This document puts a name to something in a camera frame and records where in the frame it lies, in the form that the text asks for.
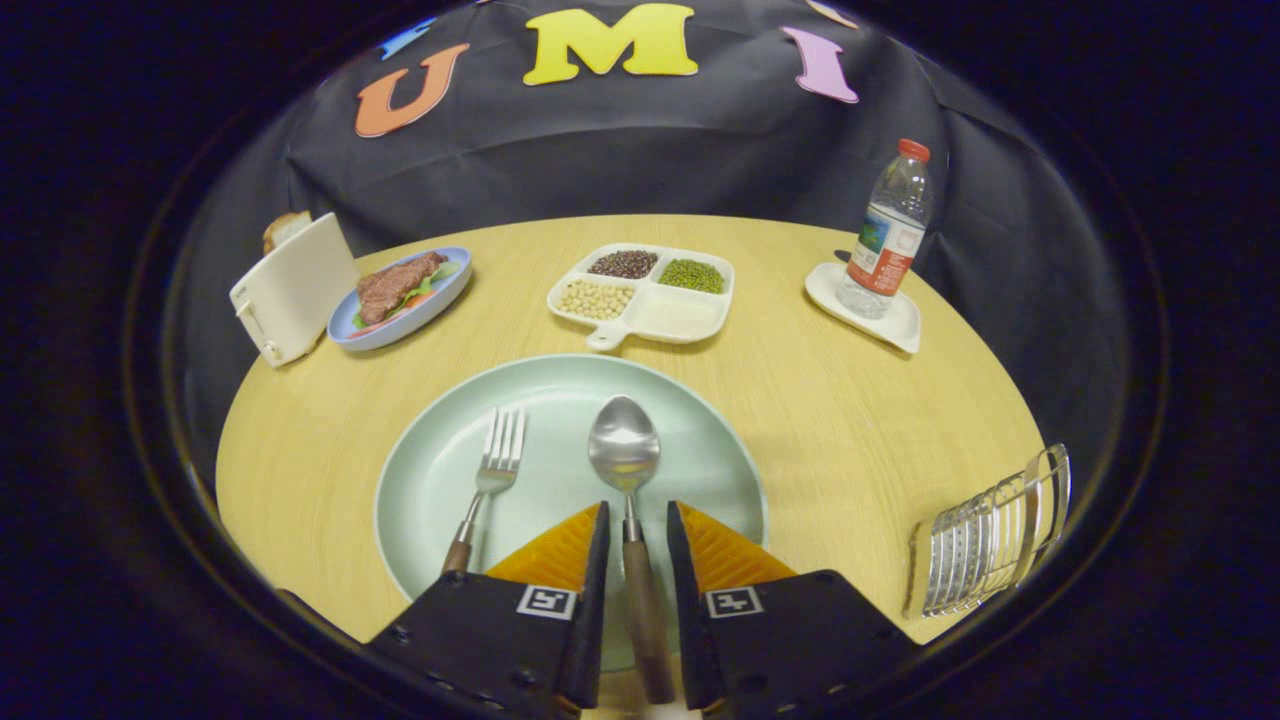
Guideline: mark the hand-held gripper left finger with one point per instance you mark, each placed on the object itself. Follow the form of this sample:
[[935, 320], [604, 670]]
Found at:
[[595, 620]]

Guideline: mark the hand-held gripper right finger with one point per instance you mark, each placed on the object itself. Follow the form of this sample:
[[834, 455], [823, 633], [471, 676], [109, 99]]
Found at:
[[690, 630]]

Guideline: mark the light green plate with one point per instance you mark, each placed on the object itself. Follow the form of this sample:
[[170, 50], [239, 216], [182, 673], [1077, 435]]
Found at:
[[700, 450]]

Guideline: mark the white divided tray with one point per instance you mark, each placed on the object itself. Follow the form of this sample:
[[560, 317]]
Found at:
[[680, 312]]

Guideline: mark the yellow soybeans pile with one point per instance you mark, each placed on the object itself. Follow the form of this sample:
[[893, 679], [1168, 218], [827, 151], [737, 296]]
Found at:
[[596, 299]]

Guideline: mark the green beans pile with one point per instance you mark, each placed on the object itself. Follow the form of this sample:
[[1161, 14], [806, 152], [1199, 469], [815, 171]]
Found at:
[[692, 275]]

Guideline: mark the blue plate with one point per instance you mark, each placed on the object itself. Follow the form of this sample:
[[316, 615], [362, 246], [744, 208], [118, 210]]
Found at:
[[445, 298]]

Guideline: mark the dark red beans pile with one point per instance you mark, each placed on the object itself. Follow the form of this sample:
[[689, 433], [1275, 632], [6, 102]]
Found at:
[[623, 264]]

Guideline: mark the white square coaster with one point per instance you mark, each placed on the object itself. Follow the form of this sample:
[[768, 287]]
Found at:
[[895, 325]]

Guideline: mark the green lettuce leaf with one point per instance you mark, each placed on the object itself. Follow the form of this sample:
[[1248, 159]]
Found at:
[[441, 272]]

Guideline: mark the brown steak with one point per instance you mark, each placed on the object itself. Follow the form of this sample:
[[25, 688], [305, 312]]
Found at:
[[390, 285]]

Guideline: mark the clear bottle with red cap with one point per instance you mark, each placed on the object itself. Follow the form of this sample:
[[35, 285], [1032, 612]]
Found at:
[[885, 250]]

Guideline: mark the white toaster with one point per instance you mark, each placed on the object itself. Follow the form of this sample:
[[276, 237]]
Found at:
[[295, 290]]

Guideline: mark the black backdrop cloth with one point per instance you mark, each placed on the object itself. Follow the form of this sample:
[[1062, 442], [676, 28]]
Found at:
[[620, 150]]

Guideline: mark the toasted bread slice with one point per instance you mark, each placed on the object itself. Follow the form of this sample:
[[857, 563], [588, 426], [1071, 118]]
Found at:
[[283, 228]]

